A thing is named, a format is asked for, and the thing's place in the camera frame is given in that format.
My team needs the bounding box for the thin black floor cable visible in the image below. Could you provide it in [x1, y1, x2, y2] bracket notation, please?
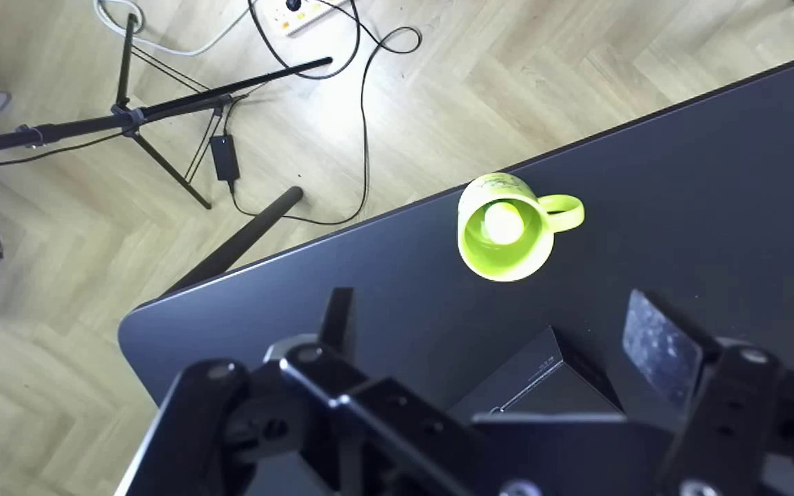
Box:
[230, 0, 426, 229]

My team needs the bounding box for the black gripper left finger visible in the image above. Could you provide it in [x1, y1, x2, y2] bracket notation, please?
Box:
[117, 284, 510, 496]

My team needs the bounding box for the white floor cable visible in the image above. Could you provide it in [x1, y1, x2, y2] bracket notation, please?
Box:
[91, 0, 255, 61]

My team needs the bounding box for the black power adapter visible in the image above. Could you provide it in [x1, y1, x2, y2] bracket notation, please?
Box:
[208, 134, 244, 186]

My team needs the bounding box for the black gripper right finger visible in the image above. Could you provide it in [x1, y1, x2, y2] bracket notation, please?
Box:
[621, 288, 794, 496]

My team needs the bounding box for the yellow-green ceramic mug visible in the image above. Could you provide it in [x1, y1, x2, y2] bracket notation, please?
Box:
[455, 172, 591, 284]

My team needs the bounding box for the black rectangular box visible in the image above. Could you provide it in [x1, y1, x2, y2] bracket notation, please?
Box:
[450, 326, 625, 428]

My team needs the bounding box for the black tripod stand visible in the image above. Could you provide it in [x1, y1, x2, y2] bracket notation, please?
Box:
[0, 12, 337, 212]

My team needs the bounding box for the white power strip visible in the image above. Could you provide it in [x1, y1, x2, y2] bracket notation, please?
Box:
[262, 0, 342, 39]

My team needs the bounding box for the black table leg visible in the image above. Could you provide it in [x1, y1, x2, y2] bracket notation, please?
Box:
[154, 186, 310, 302]

